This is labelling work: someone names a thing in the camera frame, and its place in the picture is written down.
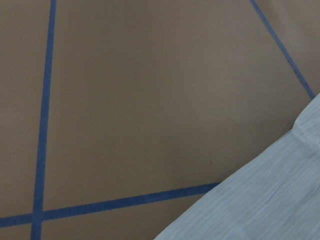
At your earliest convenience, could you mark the light blue button-up shirt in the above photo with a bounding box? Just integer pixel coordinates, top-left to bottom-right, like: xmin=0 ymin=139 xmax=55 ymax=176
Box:
xmin=157 ymin=97 xmax=320 ymax=240

